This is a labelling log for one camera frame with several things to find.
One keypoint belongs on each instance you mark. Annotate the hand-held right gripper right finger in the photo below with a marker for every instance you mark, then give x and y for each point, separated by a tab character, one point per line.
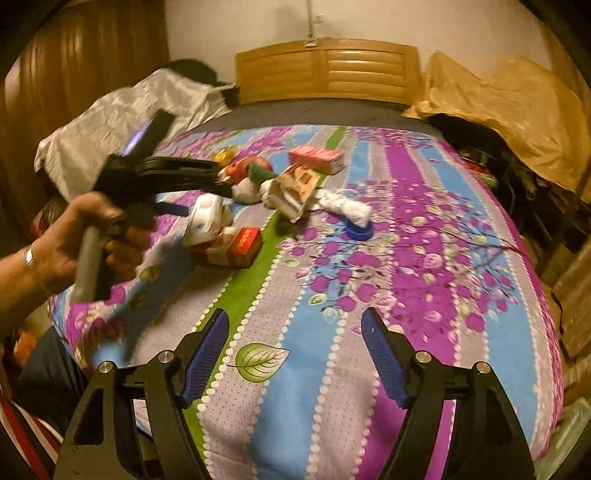
383	355

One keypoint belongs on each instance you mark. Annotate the blue bottle cap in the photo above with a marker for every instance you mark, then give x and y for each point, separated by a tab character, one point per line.
359	230

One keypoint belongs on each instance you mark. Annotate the dark green wrapper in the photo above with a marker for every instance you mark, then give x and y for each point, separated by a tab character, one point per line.
261	174

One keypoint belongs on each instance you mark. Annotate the person's left forearm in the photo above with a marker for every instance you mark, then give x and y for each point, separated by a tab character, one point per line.
18	295

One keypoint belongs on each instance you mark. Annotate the white satin cloth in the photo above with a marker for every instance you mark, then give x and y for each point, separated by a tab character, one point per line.
111	115

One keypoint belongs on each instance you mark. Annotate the red white striped garment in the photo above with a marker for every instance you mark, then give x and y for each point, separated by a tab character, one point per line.
27	443

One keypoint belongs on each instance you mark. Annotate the white plastic bag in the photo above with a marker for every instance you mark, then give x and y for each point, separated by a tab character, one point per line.
346	207

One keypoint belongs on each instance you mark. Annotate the white carton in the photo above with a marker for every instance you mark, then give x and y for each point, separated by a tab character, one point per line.
205	219

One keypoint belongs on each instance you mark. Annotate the brown paper packet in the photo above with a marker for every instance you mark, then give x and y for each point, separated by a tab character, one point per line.
295	189

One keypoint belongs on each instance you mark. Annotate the red apple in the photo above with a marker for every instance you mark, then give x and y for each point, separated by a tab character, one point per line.
251	166

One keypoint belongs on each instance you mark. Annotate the pink carton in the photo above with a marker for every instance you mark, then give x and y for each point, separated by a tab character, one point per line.
316	159

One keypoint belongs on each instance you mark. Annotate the person's left hand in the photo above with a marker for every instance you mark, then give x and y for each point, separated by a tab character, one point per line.
60	244

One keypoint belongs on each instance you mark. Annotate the red white box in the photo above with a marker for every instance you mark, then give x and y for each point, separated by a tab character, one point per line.
242	247

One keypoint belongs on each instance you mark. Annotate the cardboard box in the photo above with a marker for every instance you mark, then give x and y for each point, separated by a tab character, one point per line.
575	309

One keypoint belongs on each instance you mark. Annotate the floral striped blanket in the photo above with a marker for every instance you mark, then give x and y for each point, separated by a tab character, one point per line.
351	286

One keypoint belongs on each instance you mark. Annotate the black cloth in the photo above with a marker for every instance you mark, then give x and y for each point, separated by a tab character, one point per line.
194	69

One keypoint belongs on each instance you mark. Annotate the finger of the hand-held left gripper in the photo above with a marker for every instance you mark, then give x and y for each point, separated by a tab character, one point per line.
198	185
184	165

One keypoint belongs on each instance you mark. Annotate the grey bed sheet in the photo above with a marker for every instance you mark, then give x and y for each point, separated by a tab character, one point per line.
323	115

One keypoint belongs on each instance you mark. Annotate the dark trousers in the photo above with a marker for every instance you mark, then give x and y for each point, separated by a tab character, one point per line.
51	369

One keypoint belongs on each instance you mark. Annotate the brown wooden wardrobe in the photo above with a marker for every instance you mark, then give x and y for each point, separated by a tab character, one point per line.
78	60

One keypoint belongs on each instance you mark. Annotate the yellow toy fruit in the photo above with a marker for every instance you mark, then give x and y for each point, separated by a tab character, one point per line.
225	156

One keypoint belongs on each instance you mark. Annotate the wooden headboard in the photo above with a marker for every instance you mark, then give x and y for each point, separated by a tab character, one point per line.
328	69

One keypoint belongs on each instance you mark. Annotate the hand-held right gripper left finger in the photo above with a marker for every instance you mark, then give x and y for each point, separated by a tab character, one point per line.
207	355

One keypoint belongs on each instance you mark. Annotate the tan cloth cover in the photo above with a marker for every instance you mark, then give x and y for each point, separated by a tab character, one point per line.
503	101

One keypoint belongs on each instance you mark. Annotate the grey sock ball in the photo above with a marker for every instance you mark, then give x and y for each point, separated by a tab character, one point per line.
244	190

